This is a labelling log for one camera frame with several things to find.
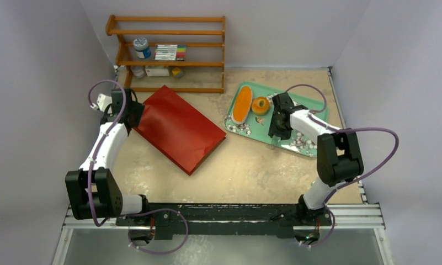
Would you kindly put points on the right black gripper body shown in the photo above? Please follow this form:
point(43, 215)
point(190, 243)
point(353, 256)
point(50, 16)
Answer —
point(277, 126)

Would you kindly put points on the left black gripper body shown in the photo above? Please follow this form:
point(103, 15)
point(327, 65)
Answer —
point(137, 110)

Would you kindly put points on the fake orange doughnut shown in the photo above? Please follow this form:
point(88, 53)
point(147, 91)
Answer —
point(260, 106)

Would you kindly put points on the fake bread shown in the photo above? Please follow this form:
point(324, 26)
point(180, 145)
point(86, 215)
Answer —
point(242, 105)

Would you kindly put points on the red paper bag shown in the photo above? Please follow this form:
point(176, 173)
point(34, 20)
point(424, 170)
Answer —
point(178, 130)

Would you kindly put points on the black metal tongs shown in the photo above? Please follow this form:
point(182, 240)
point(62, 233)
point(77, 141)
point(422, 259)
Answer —
point(274, 142)

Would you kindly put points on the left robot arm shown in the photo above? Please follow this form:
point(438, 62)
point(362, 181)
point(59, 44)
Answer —
point(92, 189)

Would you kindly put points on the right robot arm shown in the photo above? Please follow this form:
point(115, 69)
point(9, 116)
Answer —
point(338, 158)

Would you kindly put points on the small clear jar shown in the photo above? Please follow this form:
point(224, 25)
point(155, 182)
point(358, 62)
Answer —
point(138, 71)

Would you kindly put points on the white small box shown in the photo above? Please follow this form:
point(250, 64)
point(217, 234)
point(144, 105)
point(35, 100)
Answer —
point(157, 71)

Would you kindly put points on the yellow green cube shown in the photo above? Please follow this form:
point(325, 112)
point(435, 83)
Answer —
point(177, 72)

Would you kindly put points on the pack of coloured markers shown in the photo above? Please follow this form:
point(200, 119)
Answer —
point(170, 52)

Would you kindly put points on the blue lidded jar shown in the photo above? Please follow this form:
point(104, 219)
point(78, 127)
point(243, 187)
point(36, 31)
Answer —
point(142, 48)

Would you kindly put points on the wooden shelf rack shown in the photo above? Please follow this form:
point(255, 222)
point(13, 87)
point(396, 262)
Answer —
point(124, 58)

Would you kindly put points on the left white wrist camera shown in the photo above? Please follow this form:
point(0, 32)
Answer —
point(102, 102)

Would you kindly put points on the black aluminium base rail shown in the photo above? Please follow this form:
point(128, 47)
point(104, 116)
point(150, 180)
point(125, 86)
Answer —
point(280, 220)

